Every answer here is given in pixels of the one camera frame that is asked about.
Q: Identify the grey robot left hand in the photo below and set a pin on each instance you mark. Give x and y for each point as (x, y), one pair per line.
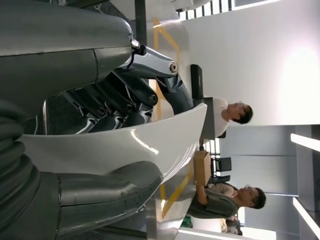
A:
(62, 66)

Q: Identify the black hard case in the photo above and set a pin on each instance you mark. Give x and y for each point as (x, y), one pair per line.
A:
(196, 81)

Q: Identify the large yellow tape square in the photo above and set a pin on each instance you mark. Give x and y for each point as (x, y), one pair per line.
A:
(177, 193)

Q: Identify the grey laptop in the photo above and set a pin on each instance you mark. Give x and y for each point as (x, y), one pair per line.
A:
(208, 122)

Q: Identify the brown cardboard box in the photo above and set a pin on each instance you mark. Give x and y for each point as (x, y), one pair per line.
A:
(202, 167)

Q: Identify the person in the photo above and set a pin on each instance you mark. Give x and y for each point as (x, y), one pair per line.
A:
(220, 205)
(222, 116)

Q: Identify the green plastic crate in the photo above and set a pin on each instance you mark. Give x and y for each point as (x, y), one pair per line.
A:
(187, 222)

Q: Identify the black chair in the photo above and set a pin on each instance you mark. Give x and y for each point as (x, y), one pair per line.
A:
(222, 164)

